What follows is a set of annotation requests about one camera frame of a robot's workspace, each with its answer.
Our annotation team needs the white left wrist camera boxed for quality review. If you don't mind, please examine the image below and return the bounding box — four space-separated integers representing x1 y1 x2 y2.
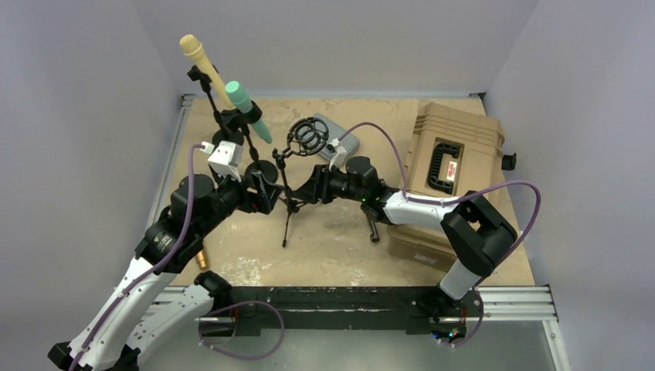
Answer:
201 141 243 182

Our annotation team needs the mint green microphone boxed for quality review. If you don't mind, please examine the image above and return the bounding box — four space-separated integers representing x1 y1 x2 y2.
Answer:
226 80 273 144

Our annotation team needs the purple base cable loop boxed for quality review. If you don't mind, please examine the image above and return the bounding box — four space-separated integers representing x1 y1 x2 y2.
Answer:
197 301 286 362

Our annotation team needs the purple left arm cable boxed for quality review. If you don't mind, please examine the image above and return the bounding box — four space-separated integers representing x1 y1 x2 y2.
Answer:
66 143 209 371

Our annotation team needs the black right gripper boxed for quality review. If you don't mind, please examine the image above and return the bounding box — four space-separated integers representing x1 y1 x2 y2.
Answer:
293 163 365 205

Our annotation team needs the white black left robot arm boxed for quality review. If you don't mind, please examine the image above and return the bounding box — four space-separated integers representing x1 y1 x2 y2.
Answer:
48 171 283 370

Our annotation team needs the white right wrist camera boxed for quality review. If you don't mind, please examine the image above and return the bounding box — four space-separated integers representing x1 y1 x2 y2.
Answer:
328 138 352 170

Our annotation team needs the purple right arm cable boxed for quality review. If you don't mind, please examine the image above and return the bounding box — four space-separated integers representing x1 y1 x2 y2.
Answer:
338 121 542 267

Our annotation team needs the tan hard equipment case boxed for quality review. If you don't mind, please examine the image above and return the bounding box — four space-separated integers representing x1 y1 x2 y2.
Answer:
387 103 505 271

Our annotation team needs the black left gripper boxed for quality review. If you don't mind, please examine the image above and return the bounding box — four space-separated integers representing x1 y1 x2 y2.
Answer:
195 166 282 237

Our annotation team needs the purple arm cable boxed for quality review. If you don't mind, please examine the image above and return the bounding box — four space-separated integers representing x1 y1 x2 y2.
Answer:
338 121 542 267
66 143 209 371

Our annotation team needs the black tripod shock-mount stand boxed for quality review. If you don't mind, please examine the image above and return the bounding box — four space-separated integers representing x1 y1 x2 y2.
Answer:
273 116 329 248

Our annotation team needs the cream yellow microphone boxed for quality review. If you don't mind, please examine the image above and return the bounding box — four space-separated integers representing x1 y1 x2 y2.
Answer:
179 34 236 110

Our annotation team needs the black round-base stand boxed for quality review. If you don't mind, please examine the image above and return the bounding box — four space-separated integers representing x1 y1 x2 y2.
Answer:
236 109 278 183
187 65 244 146

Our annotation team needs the gold brown microphone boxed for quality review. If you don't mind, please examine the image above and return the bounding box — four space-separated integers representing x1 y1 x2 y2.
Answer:
195 249 210 271

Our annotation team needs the dark metal door handle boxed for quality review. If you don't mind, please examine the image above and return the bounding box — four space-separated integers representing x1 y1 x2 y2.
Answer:
361 205 380 243

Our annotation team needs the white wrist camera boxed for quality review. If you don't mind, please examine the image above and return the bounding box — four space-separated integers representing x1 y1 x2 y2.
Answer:
201 141 243 182
328 138 352 170

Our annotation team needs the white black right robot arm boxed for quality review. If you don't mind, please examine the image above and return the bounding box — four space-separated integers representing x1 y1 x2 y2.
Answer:
291 156 518 315

